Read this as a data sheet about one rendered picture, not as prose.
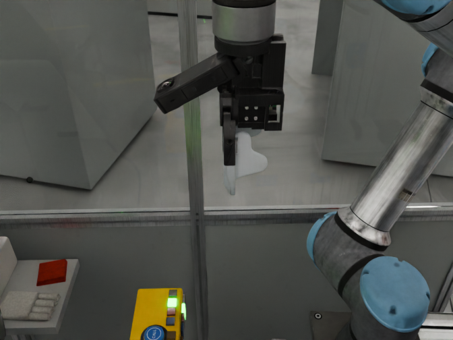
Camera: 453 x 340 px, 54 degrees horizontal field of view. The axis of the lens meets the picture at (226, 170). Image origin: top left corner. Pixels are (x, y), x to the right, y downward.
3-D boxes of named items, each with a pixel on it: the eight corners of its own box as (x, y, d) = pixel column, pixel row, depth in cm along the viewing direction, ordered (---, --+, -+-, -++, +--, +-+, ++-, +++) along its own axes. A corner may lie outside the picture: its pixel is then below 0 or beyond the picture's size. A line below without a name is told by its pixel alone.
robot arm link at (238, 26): (212, 9, 48) (212, -10, 55) (212, 49, 51) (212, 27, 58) (280, 8, 48) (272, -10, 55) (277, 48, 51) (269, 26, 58)
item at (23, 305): (9, 294, 123) (7, 289, 122) (62, 296, 123) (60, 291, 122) (-5, 320, 116) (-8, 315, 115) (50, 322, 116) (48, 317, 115)
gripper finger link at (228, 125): (236, 168, 57) (235, 99, 55) (224, 168, 57) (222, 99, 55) (234, 160, 61) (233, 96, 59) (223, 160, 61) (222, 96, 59)
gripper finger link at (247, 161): (268, 200, 59) (269, 131, 57) (224, 200, 59) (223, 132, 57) (265, 193, 62) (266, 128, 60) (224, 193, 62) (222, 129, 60)
